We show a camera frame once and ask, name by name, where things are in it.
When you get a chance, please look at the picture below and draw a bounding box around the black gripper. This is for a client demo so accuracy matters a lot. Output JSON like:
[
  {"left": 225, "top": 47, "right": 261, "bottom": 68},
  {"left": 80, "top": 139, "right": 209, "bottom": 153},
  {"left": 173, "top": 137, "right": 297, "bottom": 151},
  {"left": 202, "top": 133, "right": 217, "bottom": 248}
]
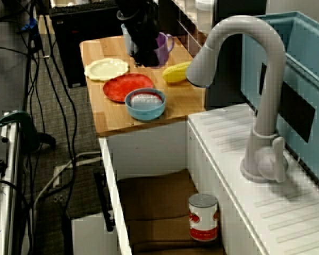
[{"left": 122, "top": 7, "right": 162, "bottom": 67}]

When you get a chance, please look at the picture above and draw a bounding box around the purple plastic mug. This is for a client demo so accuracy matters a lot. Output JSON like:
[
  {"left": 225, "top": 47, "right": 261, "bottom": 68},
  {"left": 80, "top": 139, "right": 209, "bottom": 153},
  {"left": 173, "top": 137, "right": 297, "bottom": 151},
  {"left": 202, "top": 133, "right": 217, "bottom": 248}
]
[{"left": 153, "top": 32, "right": 175, "bottom": 69}]

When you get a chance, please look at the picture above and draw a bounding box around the red and white toy sushi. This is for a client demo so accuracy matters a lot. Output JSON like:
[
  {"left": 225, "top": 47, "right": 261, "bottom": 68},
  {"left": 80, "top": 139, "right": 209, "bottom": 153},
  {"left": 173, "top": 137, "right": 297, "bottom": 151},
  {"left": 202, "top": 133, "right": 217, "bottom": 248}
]
[{"left": 129, "top": 91, "right": 163, "bottom": 109}]

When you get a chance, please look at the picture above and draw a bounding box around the blue plastic bowl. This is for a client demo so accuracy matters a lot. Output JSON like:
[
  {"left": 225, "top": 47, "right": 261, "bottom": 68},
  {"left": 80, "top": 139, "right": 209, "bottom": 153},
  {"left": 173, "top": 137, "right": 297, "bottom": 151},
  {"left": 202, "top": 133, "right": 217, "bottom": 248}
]
[{"left": 124, "top": 88, "right": 166, "bottom": 122}]

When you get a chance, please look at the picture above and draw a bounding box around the yellow toy corn cob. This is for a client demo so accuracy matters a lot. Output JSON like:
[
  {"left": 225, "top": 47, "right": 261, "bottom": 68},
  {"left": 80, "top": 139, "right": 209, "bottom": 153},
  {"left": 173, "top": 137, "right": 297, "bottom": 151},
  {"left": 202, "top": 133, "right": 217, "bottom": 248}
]
[{"left": 162, "top": 61, "right": 194, "bottom": 84}]

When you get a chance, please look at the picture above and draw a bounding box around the cream scalloped plate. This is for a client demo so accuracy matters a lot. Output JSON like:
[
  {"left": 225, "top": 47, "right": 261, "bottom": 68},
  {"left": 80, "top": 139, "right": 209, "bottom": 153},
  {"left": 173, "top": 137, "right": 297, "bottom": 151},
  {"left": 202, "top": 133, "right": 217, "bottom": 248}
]
[{"left": 84, "top": 58, "right": 130, "bottom": 82}]

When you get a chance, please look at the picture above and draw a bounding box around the red round plate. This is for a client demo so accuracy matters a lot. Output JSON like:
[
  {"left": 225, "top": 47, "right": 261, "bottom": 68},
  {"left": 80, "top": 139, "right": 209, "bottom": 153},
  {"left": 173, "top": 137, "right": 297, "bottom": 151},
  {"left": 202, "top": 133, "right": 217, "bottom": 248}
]
[{"left": 103, "top": 73, "right": 155, "bottom": 103}]

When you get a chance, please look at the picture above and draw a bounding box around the black computer box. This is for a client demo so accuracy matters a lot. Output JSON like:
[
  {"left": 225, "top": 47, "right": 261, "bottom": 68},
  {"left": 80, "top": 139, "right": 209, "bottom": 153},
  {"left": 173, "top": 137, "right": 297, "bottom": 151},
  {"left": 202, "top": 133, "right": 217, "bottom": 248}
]
[{"left": 49, "top": 0, "right": 125, "bottom": 88}]

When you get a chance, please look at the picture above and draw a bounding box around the teal plastic bin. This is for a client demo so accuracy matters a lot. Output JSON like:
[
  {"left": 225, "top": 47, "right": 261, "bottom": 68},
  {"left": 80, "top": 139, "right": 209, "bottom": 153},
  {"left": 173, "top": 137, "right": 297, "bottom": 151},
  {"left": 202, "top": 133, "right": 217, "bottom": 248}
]
[{"left": 241, "top": 11, "right": 319, "bottom": 186}]

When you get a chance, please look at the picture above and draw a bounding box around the white toy sink unit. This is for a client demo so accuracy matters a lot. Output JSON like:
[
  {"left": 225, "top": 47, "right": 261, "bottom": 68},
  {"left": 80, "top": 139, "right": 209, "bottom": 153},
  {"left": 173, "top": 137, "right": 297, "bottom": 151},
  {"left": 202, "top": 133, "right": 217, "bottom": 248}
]
[{"left": 98, "top": 103, "right": 319, "bottom": 255}]

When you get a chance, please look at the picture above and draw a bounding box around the grey toy faucet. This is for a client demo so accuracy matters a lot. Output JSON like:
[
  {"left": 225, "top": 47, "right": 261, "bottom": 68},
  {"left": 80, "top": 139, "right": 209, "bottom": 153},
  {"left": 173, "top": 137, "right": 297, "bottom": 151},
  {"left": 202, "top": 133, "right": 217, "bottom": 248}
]
[{"left": 185, "top": 15, "right": 288, "bottom": 184}]

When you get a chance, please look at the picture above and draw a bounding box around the green clamp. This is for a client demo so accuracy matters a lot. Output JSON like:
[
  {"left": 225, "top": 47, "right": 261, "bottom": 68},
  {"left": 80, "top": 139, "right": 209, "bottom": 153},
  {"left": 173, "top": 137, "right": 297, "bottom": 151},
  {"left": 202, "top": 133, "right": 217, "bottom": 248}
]
[{"left": 0, "top": 110, "right": 56, "bottom": 154}]

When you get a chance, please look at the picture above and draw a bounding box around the brown mat in sink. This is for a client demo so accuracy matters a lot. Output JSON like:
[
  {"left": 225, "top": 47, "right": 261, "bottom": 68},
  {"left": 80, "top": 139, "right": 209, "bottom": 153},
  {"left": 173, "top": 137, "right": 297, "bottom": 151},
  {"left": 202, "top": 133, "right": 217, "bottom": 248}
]
[{"left": 116, "top": 169, "right": 224, "bottom": 255}]

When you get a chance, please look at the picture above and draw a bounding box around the tomato soup can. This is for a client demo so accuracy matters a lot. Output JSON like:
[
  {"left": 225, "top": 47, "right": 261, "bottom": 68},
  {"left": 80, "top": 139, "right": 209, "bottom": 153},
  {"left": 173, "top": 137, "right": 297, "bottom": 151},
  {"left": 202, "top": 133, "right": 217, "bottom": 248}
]
[{"left": 188, "top": 193, "right": 219, "bottom": 242}]

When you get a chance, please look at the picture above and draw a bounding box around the black cable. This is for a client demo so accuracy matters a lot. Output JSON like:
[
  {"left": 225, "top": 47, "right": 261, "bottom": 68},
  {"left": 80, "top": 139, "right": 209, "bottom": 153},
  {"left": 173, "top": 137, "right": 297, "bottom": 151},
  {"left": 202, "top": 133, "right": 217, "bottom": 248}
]
[{"left": 42, "top": 13, "right": 79, "bottom": 165}]

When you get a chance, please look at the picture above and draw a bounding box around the white cable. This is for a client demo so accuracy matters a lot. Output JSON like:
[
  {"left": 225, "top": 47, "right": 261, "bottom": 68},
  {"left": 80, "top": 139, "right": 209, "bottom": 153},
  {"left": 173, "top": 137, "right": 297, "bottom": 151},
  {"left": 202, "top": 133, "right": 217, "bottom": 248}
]
[{"left": 33, "top": 151, "right": 102, "bottom": 210}]

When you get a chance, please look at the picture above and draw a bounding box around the aluminium frame rail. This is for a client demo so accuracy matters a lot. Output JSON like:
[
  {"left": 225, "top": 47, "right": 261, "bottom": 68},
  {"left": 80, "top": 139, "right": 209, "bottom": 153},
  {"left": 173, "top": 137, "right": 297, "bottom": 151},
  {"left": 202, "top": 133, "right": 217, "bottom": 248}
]
[{"left": 0, "top": 111, "right": 24, "bottom": 255}]

